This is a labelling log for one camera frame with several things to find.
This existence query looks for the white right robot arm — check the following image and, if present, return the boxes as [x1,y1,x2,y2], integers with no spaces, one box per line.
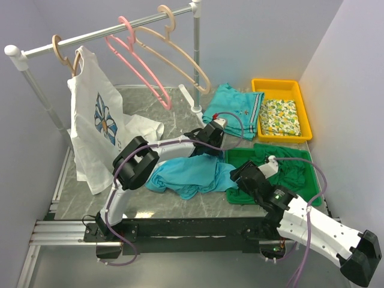
[230,156,382,287]

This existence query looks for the pink plastic hanger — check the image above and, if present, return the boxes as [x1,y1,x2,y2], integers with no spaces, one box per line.
[104,16,172,110]

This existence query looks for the metal clothes rack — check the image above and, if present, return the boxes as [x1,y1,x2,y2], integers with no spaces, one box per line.
[4,1,211,146]

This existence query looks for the green plastic tray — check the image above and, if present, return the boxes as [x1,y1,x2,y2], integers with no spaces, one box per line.
[224,146,323,206]

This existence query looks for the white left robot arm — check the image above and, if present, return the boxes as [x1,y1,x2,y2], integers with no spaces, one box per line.
[85,118,226,241]

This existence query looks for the white flower print shirt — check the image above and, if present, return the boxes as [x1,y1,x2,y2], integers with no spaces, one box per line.
[67,46,164,195]

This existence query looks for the purple cable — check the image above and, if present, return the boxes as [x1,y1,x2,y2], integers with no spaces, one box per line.
[272,155,327,288]
[101,110,243,267]

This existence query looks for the folded teal polo shirt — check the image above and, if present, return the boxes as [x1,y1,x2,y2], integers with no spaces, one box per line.
[202,83,265,140]

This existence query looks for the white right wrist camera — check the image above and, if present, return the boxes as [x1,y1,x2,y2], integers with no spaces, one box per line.
[258,155,278,179]

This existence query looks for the light blue t shirt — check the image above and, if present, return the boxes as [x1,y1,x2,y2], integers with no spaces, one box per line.
[146,154,238,200]

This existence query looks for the black base beam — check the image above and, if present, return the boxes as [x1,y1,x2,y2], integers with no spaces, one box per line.
[83,217,286,260]

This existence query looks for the lemon print folded cloth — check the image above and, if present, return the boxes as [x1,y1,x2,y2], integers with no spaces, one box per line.
[259,99,301,136]

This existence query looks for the beige hanger on right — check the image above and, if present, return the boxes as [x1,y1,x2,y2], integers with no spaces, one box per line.
[134,5,211,95]

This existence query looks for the dark green shirt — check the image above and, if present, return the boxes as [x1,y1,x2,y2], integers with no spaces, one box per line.
[253,143,305,192]

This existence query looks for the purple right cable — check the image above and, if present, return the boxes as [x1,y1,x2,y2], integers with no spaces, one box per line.
[272,155,327,288]

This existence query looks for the beige hanger with shirt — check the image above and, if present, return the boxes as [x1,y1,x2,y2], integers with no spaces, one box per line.
[52,34,81,77]

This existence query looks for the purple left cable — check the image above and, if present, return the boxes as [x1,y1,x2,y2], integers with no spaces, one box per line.
[101,110,243,267]

